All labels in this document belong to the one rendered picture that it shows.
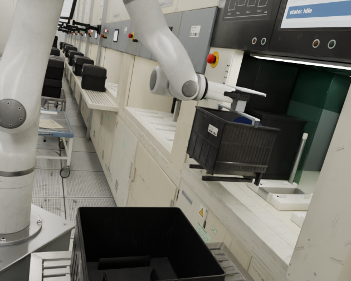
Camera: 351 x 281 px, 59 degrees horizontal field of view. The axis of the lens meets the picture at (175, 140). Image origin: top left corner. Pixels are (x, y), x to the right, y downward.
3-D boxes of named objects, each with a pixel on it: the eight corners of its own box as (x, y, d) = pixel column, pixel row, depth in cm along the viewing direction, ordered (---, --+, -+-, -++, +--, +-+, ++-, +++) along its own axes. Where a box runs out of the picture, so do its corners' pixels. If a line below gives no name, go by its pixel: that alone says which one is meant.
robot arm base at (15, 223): (-49, 227, 85) (-48, 165, 80) (11, 203, 102) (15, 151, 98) (0, 255, 79) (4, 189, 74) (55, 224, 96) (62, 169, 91)
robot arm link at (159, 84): (201, 74, 91) (189, 71, 99) (160, 66, 86) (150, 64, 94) (196, 102, 93) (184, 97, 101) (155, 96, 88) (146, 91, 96)
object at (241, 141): (181, 160, 118) (200, 78, 110) (227, 164, 126) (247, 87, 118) (211, 189, 97) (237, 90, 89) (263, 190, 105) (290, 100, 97)
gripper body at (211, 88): (189, 96, 103) (218, 100, 108) (202, 102, 94) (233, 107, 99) (194, 73, 101) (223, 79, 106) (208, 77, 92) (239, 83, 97)
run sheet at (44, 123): (29, 119, 306) (29, 118, 305) (52, 119, 323) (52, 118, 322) (40, 128, 285) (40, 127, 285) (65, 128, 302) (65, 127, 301)
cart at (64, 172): (20, 144, 363) (23, 104, 351) (66, 147, 386) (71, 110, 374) (16, 179, 279) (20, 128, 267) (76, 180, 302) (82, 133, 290)
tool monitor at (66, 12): (57, 25, 384) (60, -6, 375) (97, 34, 405) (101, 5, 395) (58, 25, 348) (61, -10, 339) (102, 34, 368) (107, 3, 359)
